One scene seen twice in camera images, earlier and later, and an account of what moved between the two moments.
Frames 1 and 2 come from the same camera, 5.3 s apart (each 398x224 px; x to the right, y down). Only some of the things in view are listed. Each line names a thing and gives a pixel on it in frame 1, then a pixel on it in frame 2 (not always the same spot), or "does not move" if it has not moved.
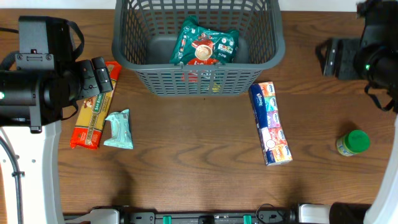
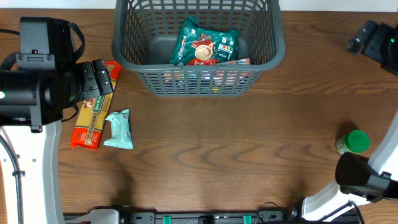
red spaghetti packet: [88, 129] does not move
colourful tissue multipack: [273, 143] -> [245, 61]
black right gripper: [339, 58] -> [374, 38]
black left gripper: [86, 81] does not move
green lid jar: [354, 142] does not move
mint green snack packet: [120, 134] does not move
